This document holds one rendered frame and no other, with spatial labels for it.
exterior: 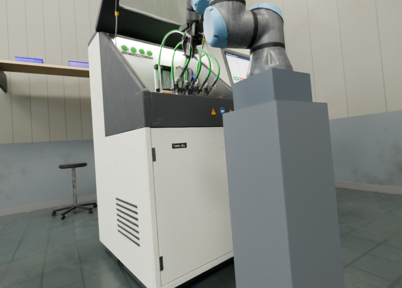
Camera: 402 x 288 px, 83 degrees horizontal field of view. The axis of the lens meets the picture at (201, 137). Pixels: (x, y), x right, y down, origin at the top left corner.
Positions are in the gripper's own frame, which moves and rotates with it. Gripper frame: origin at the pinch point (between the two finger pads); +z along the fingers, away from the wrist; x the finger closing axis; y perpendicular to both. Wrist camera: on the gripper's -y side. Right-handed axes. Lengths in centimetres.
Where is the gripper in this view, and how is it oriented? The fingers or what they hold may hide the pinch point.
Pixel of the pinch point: (189, 55)
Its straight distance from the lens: 138.4
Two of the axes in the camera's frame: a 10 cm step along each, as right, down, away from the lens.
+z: -1.0, 7.4, 6.7
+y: 5.0, 6.2, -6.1
